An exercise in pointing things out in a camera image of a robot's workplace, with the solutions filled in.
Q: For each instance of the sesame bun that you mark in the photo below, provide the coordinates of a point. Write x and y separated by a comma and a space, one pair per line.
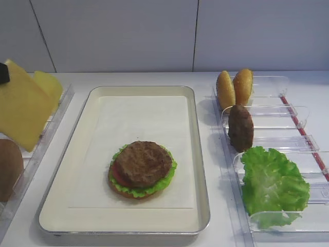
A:
225, 90
242, 83

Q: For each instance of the bottom burger bun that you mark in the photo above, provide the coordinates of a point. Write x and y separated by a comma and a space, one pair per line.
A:
135, 193

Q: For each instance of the right sesame bun top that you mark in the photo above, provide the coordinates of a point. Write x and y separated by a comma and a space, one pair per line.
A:
242, 83

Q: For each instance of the brown bun left rack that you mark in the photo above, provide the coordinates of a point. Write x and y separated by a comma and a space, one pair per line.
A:
11, 167

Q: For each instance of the upright brown meat patty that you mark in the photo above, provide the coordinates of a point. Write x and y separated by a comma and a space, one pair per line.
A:
241, 128

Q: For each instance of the clear acrylic rack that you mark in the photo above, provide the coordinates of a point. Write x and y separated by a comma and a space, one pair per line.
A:
32, 160
274, 128

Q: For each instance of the lettuce leaf on burger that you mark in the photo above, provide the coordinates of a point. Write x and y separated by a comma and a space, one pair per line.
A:
141, 169

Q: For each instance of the left sesame bun top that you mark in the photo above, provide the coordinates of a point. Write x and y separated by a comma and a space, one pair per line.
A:
225, 90

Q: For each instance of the yellow cheese slice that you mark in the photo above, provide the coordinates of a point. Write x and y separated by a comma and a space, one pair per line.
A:
51, 86
25, 108

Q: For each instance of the large green lettuce leaf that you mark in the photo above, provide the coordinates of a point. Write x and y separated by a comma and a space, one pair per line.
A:
273, 190

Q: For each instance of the metal baking tray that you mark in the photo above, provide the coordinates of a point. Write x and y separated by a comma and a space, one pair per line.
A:
58, 216

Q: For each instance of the white parchment paper sheet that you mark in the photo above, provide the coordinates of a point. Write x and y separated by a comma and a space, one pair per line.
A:
123, 120

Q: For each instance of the clear acrylic left rack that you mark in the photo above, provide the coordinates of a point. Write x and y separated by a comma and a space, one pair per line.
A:
32, 160

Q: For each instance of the clear acrylic right rack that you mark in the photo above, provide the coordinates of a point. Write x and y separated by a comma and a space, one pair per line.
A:
274, 128

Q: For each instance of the red white striped straw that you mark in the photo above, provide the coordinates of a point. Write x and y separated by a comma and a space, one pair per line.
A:
302, 132

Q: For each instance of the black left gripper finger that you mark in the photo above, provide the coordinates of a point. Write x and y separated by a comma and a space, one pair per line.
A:
4, 74

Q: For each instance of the tomato slice on burger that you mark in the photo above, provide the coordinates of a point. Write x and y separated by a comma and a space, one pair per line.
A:
119, 177

